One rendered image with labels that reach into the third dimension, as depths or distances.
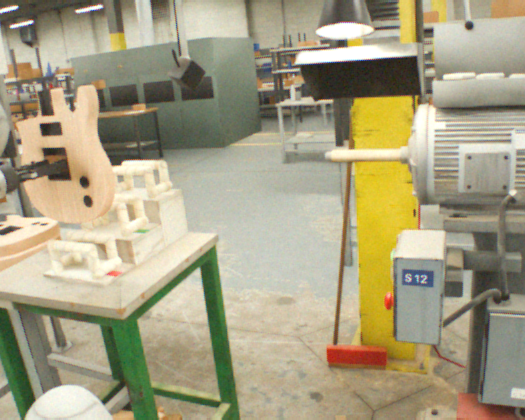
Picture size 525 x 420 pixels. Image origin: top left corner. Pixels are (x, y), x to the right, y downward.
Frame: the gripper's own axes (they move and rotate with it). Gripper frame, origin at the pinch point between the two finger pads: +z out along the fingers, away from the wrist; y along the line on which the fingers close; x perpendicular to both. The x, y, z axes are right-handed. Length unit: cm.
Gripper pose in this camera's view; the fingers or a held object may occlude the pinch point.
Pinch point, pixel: (55, 164)
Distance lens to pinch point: 152.5
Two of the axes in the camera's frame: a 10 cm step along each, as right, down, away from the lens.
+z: 4.2, -2.9, 8.6
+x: -0.9, -9.6, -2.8
